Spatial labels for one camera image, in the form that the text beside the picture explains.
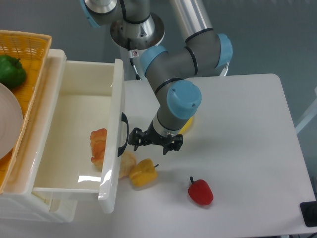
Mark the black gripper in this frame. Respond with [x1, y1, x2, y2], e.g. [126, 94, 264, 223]
[128, 123, 183, 155]

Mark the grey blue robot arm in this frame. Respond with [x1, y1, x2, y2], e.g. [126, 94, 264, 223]
[81, 0, 233, 153]

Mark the white plastic drawer cabinet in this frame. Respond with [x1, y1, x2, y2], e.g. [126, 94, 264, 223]
[0, 49, 66, 222]

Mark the pale bread roll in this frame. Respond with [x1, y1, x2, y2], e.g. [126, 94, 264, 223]
[119, 151, 136, 179]

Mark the yellow bell pepper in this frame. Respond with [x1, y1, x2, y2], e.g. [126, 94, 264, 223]
[129, 158, 158, 187]

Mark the yellow banana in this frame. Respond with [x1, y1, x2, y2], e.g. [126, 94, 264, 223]
[179, 117, 194, 134]

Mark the orange croissant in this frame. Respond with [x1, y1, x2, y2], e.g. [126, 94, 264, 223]
[90, 128, 107, 169]

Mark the red bell pepper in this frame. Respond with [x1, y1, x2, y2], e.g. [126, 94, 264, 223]
[188, 177, 214, 206]

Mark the beige plate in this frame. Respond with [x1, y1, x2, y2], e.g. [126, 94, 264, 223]
[0, 84, 23, 159]

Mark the orange woven basket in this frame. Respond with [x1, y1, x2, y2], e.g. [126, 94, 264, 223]
[0, 30, 52, 193]

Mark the green bell pepper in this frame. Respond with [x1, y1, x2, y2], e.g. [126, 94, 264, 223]
[0, 55, 27, 89]

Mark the black device at table edge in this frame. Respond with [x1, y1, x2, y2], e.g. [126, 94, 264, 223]
[300, 201, 317, 227]

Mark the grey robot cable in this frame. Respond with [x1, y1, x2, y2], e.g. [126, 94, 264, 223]
[127, 38, 142, 80]

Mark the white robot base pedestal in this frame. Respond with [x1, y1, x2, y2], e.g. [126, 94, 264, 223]
[110, 13, 165, 80]

